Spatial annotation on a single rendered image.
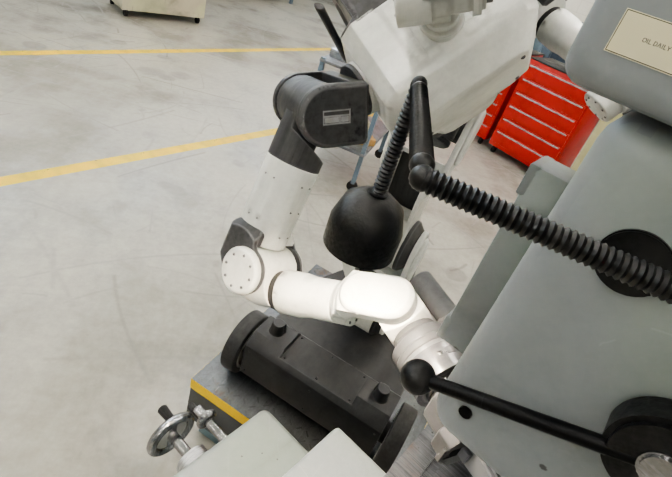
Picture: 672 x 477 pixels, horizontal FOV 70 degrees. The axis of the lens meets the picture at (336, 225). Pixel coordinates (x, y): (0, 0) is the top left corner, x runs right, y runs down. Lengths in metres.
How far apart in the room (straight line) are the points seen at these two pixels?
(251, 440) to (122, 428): 0.93
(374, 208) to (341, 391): 1.04
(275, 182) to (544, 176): 0.45
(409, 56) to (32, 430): 1.71
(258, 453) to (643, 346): 0.87
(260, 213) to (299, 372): 0.74
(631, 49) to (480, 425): 0.31
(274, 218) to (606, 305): 0.53
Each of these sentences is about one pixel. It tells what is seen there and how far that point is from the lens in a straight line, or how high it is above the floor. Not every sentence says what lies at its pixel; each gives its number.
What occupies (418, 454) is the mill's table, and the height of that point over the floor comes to 0.93.
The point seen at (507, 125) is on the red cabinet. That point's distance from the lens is 5.32.
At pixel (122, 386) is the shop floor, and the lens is 2.08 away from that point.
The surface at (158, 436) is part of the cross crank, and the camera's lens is 1.19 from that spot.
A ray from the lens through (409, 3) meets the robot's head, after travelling 0.66.
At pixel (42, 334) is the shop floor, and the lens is 2.28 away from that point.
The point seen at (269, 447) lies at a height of 0.73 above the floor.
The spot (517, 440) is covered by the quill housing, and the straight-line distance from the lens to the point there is 0.45.
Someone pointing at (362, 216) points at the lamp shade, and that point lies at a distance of 0.42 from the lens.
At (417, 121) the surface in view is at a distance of 0.31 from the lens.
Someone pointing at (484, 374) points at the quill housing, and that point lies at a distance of 0.43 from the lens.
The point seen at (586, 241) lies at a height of 1.59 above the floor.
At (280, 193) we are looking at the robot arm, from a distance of 0.77.
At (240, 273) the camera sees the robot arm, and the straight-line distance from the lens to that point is 0.78.
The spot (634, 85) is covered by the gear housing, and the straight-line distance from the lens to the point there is 0.31.
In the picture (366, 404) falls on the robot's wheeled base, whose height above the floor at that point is 0.61.
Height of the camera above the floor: 1.68
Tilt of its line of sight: 32 degrees down
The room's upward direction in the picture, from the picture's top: 19 degrees clockwise
